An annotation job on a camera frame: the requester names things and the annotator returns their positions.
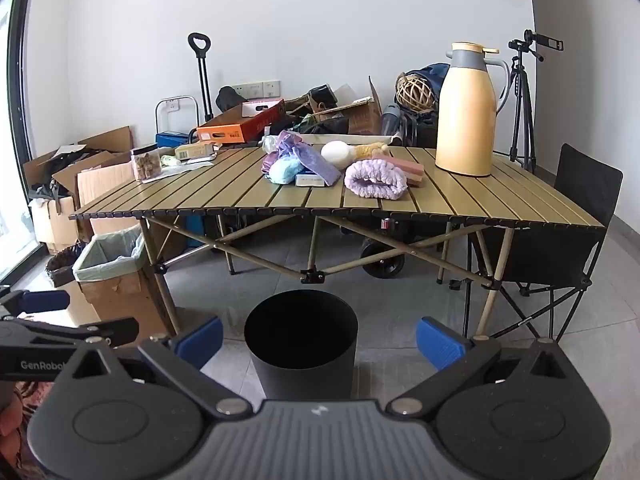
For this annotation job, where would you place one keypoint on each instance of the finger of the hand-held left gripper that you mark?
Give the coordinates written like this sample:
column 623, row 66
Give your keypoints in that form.
column 115, row 330
column 45, row 301

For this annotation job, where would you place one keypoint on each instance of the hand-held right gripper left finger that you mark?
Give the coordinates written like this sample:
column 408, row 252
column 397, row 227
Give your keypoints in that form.
column 200, row 342

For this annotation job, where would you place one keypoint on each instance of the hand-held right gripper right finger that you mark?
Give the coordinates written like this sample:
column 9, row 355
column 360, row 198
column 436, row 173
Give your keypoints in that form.
column 440, row 342

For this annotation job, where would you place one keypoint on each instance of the black round trash bin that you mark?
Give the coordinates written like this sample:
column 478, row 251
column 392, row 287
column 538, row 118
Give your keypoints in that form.
column 300, row 345

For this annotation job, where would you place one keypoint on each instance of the purple fluffy headband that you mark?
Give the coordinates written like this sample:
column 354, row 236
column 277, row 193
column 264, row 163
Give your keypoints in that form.
column 375, row 180

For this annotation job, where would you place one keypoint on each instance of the pink layered sponge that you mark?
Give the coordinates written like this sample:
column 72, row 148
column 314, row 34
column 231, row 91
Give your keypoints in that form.
column 411, row 167

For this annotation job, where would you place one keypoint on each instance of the light blue fluffy cloth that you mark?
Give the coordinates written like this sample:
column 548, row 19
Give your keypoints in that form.
column 285, row 170

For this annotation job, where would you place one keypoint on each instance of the blue tissue packet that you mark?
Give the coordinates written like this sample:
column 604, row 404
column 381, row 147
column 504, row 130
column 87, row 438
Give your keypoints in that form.
column 310, row 180

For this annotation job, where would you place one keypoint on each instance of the yellow plush toy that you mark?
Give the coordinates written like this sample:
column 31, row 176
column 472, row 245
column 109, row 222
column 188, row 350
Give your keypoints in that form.
column 370, row 151

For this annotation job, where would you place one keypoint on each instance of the clear plastic bag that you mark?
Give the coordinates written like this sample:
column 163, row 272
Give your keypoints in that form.
column 269, row 143

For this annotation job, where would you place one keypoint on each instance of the white foam ball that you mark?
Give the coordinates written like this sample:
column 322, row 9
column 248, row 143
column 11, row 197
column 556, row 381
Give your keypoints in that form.
column 335, row 154

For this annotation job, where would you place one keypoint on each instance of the purple satin cloth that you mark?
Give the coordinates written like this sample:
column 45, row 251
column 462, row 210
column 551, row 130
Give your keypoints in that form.
column 289, row 142

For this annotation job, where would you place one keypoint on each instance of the dark woven basket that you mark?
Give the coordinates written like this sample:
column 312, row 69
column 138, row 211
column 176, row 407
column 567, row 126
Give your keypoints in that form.
column 62, row 265

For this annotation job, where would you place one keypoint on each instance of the person's patterned clothing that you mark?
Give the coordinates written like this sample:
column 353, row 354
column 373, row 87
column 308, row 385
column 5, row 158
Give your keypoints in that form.
column 20, row 410

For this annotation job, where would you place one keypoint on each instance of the cardboard box with plastic liner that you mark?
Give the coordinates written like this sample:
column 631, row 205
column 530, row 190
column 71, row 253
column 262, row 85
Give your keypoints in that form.
column 112, row 280

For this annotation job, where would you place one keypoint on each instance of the blue storage box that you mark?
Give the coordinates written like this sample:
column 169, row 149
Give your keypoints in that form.
column 202, row 232

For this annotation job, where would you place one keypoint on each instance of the corrugated cardboard box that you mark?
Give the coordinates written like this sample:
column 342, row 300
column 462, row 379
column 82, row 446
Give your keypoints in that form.
column 100, row 185

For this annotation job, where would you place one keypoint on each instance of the dark clothes pile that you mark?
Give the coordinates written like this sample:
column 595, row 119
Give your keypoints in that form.
column 55, row 172

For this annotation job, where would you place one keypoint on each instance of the olive folding camping table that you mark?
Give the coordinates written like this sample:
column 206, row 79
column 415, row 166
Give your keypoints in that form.
column 450, row 200

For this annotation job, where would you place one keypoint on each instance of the clear jar with black lid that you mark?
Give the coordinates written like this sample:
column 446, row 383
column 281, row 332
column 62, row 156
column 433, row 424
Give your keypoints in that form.
column 146, row 165

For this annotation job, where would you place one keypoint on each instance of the white paper sheet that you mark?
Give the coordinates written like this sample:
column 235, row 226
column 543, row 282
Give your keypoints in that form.
column 175, row 170

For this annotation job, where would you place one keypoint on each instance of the large open cardboard box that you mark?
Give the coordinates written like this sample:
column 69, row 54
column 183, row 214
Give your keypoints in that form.
column 112, row 140

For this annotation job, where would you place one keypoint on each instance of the small green bottle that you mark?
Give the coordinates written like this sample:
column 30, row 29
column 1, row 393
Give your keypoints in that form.
column 169, row 161

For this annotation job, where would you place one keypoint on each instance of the small beige box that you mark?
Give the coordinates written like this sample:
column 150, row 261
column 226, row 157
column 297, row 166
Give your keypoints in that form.
column 192, row 151

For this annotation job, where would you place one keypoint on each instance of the blue cardboard box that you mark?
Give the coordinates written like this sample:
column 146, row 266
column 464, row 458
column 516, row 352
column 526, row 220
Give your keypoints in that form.
column 172, row 139

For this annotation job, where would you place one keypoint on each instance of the black folding chair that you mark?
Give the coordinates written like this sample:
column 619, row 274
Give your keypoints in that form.
column 585, row 195

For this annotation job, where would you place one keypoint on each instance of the black suitcase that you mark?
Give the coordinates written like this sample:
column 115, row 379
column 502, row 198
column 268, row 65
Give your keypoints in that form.
column 422, row 132

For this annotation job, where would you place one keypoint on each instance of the orange cardboard box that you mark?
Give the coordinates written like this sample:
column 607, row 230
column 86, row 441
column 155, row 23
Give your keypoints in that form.
column 225, row 132

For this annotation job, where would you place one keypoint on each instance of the yellow thermos jug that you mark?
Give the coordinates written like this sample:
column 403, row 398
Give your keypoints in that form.
column 465, row 125

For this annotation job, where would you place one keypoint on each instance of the blue water bottle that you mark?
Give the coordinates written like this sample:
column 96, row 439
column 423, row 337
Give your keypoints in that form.
column 391, row 120

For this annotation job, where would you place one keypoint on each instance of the brown cardboard box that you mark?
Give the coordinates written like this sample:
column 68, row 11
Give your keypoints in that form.
column 362, row 117

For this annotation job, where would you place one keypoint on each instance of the black plastic bag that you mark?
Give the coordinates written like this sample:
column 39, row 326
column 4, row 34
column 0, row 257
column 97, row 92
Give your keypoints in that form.
column 325, row 125

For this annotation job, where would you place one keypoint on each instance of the woven rattan ball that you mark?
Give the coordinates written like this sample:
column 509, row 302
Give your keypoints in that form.
column 415, row 92

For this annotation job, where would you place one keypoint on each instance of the blue fabric bag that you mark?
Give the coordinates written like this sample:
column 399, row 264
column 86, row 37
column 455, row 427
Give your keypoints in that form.
column 435, row 74

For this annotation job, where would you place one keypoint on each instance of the black pouch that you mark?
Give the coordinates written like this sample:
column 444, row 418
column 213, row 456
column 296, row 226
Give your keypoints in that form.
column 321, row 95

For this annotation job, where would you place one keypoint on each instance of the white wall socket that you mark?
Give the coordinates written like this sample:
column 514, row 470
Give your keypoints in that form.
column 256, row 89
column 272, row 88
column 173, row 105
column 242, row 91

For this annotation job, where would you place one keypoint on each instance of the white metal frame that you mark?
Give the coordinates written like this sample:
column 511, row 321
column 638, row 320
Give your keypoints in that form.
column 175, row 98

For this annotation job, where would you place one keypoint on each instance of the black camera tripod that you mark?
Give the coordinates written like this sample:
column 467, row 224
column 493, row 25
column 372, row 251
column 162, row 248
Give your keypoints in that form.
column 542, row 42

